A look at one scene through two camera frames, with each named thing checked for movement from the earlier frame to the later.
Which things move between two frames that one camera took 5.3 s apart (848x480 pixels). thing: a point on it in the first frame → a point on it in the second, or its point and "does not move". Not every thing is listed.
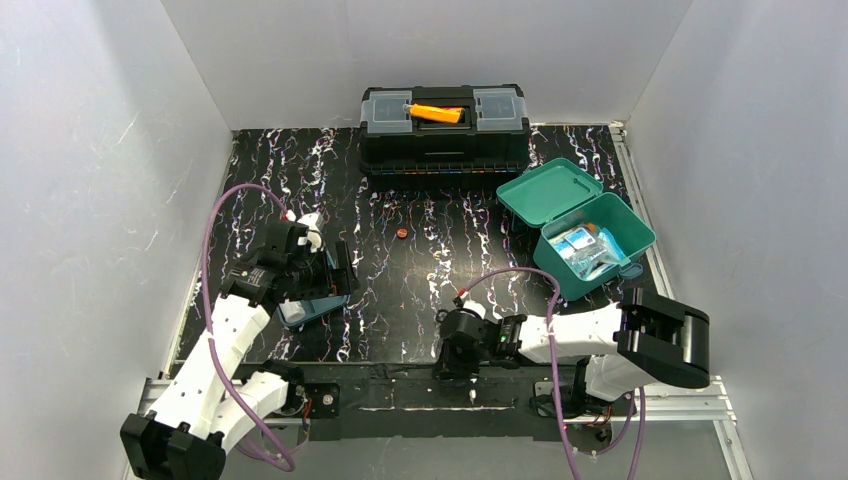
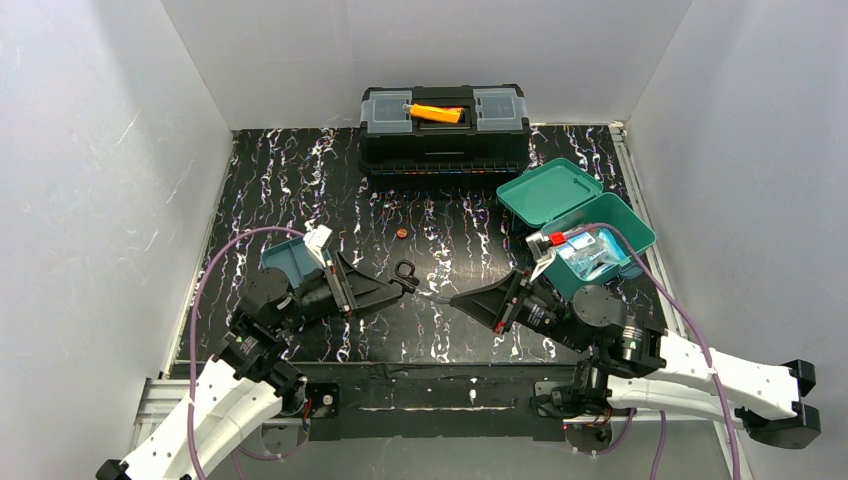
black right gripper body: (454, 357) → (511, 302)
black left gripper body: (341, 266) → (337, 285)
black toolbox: (492, 138) does not move
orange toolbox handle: (450, 115) does not move
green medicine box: (561, 195) does not move
